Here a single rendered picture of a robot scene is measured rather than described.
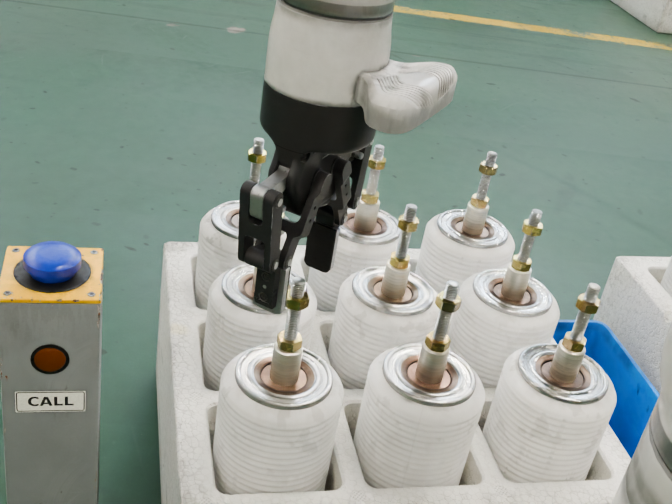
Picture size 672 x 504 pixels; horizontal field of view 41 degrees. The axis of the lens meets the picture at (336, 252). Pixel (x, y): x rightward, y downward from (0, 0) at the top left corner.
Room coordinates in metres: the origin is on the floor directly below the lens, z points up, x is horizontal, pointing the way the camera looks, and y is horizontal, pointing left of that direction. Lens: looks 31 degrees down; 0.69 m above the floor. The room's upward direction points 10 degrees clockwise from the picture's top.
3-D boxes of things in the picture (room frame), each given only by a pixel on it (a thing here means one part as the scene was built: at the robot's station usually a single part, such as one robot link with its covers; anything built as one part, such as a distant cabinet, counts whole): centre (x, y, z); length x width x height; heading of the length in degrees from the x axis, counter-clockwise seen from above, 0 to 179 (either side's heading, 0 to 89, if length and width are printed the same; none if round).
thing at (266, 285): (0.49, 0.04, 0.37); 0.03 x 0.01 x 0.05; 157
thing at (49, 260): (0.53, 0.20, 0.32); 0.04 x 0.04 x 0.02
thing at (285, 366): (0.54, 0.02, 0.26); 0.02 x 0.02 x 0.03
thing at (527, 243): (0.72, -0.17, 0.30); 0.01 x 0.01 x 0.08
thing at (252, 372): (0.54, 0.02, 0.25); 0.08 x 0.08 x 0.01
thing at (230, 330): (0.65, 0.06, 0.16); 0.10 x 0.10 x 0.18
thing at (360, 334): (0.68, -0.06, 0.16); 0.10 x 0.10 x 0.18
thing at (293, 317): (0.54, 0.02, 0.30); 0.01 x 0.01 x 0.08
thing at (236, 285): (0.65, 0.06, 0.25); 0.08 x 0.08 x 0.01
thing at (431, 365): (0.57, -0.09, 0.26); 0.02 x 0.02 x 0.03
